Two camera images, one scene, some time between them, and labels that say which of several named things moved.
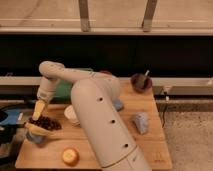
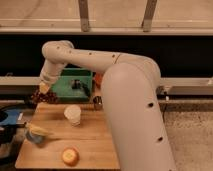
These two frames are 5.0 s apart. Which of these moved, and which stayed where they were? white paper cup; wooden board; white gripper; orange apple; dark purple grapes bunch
Moved: white gripper; dark purple grapes bunch
Stayed: white paper cup; orange apple; wooden board
